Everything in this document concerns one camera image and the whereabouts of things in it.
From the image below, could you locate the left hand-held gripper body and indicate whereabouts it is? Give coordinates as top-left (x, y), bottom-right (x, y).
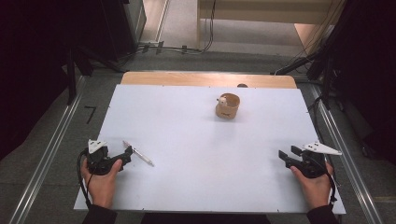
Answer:
top-left (84, 138), bottom-right (126, 176)

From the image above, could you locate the light wooden bench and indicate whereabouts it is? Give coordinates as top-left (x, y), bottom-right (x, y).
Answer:
top-left (195, 0), bottom-right (347, 55)

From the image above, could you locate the black tripod stand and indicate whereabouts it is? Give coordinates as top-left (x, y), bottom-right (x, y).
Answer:
top-left (270, 18), bottom-right (353, 110)
top-left (60, 43), bottom-right (127, 106)

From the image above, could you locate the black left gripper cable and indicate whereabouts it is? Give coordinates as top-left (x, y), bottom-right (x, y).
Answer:
top-left (77, 147), bottom-right (95, 208)

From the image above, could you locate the person's right hand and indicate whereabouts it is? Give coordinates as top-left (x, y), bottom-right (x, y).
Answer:
top-left (290, 161), bottom-right (335, 210)

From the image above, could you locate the person's left hand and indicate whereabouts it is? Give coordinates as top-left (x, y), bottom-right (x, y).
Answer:
top-left (80, 158), bottom-right (123, 210)

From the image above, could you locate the dark cabinet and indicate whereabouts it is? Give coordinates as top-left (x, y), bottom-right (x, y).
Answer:
top-left (92, 0), bottom-right (148, 63)

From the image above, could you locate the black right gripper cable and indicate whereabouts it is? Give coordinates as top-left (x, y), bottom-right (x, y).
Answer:
top-left (323, 160), bottom-right (340, 204)

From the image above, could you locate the aluminium floor rail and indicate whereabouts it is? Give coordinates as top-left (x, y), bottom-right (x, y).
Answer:
top-left (8, 76), bottom-right (88, 224)
top-left (309, 84), bottom-right (386, 224)

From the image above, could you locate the silver pen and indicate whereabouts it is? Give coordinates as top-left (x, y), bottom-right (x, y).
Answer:
top-left (122, 140), bottom-right (155, 168)

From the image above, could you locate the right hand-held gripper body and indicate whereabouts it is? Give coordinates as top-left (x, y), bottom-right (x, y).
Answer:
top-left (289, 141), bottom-right (343, 179)

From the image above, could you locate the black floor cable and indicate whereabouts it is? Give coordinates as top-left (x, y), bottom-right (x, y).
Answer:
top-left (118, 0), bottom-right (218, 68)

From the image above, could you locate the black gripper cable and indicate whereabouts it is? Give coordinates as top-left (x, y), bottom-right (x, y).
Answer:
top-left (77, 147), bottom-right (95, 208)
top-left (323, 160), bottom-right (340, 204)

